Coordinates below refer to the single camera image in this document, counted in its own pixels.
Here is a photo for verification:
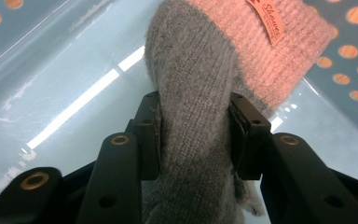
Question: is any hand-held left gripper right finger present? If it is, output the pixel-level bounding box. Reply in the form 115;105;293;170
228;91;273;182

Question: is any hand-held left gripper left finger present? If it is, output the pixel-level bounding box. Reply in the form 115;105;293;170
125;91;163;182

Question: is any grey and pink knitted sock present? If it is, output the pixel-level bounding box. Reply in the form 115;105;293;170
141;0;337;224

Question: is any light blue perforated plastic basket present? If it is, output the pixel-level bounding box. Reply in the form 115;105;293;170
0;0;358;224

